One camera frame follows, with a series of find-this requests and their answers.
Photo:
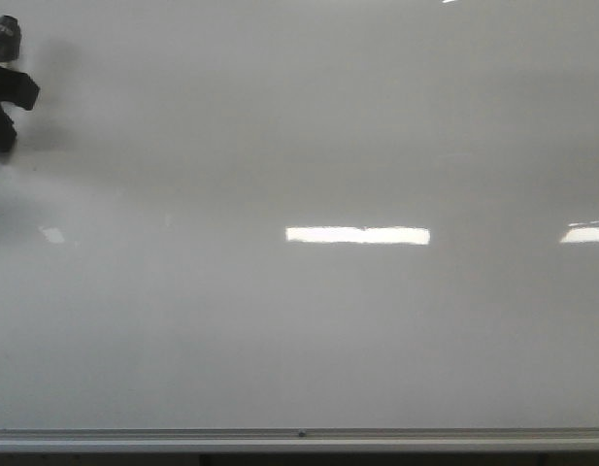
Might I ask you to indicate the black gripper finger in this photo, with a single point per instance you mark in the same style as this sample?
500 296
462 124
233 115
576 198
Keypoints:
8 135
18 88

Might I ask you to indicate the aluminium whiteboard tray rail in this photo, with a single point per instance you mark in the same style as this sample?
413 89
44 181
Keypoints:
331 440

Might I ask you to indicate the white whiteboard surface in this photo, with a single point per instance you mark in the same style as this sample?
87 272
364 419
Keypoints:
324 214

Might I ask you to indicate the white marker with black cap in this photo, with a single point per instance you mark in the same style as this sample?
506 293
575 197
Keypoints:
10 39

